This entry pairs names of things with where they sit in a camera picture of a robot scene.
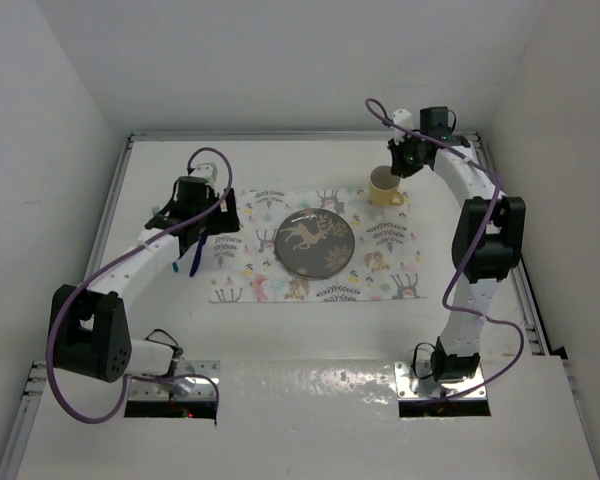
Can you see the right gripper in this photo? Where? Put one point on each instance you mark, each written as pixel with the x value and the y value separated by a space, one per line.
pixel 400 167

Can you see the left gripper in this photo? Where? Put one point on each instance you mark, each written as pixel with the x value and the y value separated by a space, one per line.
pixel 225 221

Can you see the yellow mug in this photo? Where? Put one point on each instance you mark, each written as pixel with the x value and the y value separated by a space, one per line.
pixel 384 188

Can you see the dark blue plastic knife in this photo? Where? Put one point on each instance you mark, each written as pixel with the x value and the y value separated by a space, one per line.
pixel 198 255

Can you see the patterned cloth placemat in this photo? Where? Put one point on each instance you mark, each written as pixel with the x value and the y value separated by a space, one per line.
pixel 387 263

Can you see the grey reindeer plate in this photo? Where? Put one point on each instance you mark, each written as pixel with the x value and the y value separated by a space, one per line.
pixel 314 243

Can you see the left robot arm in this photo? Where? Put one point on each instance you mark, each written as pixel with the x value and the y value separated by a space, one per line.
pixel 89 330

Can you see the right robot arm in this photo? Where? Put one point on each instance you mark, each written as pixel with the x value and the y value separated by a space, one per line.
pixel 486 246

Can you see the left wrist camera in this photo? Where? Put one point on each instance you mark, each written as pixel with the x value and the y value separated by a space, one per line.
pixel 207 171

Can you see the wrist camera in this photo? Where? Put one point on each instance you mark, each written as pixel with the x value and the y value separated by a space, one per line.
pixel 207 171
pixel 403 118

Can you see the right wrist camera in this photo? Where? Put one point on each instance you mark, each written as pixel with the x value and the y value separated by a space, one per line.
pixel 403 118

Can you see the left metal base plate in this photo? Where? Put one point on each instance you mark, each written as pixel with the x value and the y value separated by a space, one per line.
pixel 192 381

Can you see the metal base plate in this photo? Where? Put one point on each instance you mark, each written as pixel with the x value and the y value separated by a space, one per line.
pixel 192 381
pixel 413 386

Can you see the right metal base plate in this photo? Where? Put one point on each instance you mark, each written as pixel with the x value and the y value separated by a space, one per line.
pixel 413 386

